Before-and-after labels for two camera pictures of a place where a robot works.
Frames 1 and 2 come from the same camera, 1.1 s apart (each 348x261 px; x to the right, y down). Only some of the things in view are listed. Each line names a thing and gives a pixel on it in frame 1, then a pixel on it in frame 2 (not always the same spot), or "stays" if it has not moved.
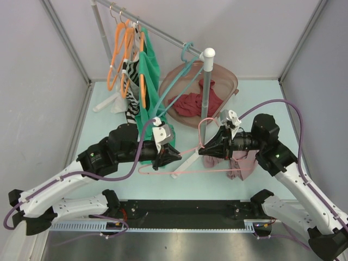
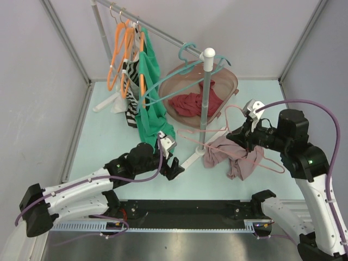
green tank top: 150,106 stays
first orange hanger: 121,30 stays
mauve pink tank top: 241,163 stays
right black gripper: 221,145 → 243,136
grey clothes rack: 207,54 stays
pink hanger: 202,147 → 246,157
